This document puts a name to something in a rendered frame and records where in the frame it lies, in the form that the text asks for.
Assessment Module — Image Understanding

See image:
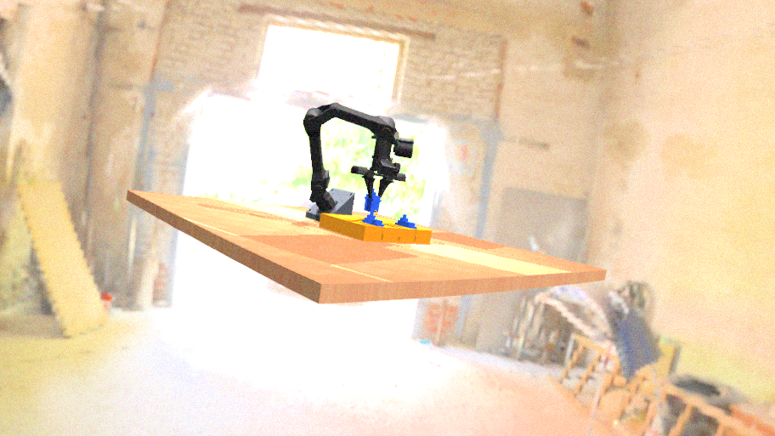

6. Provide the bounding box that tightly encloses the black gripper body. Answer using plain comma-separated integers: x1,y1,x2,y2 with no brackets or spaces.
350,152,406,182

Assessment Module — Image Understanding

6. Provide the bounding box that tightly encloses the yellow flat panel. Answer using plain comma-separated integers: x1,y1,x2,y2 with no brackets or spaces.
320,212,432,244

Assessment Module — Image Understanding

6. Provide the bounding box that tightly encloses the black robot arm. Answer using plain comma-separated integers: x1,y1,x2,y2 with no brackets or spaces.
303,102,414,213

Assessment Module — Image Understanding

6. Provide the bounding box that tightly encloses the blue micro servo with cable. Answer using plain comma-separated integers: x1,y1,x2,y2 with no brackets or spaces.
353,189,382,222

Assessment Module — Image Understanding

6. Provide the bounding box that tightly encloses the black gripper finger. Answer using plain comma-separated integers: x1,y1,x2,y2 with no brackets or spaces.
378,179,394,197
361,176,375,198

